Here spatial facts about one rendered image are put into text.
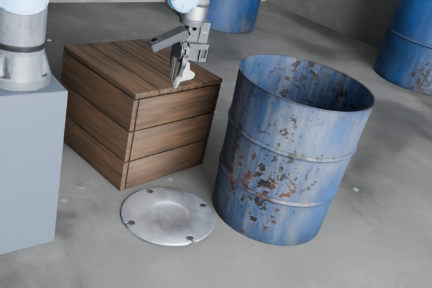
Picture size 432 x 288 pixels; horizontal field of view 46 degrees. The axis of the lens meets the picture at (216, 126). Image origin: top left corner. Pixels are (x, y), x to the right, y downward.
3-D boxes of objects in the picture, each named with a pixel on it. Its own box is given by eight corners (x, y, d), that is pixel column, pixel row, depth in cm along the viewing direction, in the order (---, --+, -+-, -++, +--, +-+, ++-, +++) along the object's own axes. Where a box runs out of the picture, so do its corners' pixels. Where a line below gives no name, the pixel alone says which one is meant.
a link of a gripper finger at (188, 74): (193, 92, 152) (198, 63, 148) (174, 92, 149) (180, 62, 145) (189, 87, 155) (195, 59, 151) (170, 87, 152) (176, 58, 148)
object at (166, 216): (148, 254, 140) (148, 256, 140) (233, 229, 156) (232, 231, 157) (106, 197, 161) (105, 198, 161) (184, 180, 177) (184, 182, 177)
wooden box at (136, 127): (202, 163, 192) (223, 78, 177) (120, 191, 165) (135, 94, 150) (137, 117, 215) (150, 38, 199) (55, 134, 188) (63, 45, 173)
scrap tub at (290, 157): (350, 224, 177) (400, 99, 156) (273, 269, 148) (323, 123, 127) (261, 164, 201) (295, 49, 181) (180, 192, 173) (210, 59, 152)
